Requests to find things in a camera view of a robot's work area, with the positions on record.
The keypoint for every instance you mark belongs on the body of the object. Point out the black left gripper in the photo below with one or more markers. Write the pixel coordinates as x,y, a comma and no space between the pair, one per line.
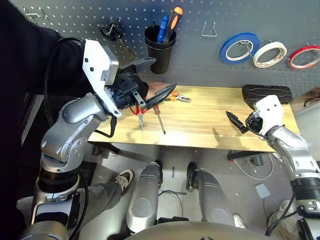
127,92

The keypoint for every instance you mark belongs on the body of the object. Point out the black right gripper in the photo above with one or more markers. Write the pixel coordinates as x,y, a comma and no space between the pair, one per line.
254,122

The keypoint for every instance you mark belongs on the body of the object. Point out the orange black pliers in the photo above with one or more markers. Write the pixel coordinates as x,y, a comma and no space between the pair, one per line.
181,98

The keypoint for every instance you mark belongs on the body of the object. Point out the white tape roll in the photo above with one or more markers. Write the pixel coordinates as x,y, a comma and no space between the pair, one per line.
257,61

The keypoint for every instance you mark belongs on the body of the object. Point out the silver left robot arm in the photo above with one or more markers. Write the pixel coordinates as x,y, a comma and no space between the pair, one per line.
75,130

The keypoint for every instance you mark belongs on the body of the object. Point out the grey perforated pegboard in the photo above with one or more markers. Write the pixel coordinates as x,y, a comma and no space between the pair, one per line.
200,75

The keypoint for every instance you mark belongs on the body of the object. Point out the metal double pegboard hook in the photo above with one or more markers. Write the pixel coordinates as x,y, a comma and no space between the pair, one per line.
35,15

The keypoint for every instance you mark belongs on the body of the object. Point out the bare person hand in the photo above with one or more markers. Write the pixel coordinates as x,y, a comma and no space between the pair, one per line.
156,88

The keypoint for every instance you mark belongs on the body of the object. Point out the black plastic tool cup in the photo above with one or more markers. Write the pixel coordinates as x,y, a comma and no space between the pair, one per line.
160,60

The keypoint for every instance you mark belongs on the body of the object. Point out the black metal table foot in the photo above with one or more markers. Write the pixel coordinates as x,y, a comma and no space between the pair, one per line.
242,155
120,151

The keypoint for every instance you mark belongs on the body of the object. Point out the black plastic tool case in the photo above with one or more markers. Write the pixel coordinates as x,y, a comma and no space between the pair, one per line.
265,91

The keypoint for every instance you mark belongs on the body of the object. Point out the black floor power adapter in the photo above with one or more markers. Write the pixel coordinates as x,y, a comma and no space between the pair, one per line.
257,161

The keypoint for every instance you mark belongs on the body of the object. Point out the blue tape roll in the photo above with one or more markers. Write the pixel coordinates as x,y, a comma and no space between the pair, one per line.
223,53

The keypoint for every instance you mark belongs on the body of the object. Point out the grey foot pedal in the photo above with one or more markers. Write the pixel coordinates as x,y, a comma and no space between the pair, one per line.
262,191

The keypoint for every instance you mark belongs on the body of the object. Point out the silver robot right leg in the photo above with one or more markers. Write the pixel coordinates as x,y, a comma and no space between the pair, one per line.
215,197

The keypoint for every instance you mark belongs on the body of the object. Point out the silver robot leg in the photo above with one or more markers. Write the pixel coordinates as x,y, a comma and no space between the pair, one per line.
145,195
215,197

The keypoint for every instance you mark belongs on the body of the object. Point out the red tape roll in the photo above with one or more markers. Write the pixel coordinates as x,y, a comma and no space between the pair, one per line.
292,63

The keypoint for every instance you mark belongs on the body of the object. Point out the white bystander sneaker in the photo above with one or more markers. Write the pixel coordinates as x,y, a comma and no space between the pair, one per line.
238,221

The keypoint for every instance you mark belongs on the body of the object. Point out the black white sneaker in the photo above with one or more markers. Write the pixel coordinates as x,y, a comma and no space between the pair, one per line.
125,178

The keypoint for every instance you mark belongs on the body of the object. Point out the camouflage trouser leg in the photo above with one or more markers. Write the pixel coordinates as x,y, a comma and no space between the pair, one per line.
282,212

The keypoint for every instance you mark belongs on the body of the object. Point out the silver robot left leg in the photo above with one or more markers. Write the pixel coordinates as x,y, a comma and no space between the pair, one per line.
145,195

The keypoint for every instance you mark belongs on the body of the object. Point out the grey robot torso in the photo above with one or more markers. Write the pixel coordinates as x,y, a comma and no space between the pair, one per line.
195,232

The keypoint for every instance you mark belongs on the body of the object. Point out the black ribbed equipment case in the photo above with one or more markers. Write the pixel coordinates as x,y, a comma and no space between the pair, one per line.
32,117

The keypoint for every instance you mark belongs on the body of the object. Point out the grey trouser leg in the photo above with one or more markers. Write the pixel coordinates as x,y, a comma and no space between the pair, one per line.
100,197

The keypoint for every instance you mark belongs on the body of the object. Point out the black clothed person body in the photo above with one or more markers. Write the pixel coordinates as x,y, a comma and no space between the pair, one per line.
15,75

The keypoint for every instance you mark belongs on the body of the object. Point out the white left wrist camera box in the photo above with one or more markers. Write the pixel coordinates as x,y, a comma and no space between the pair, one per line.
98,65

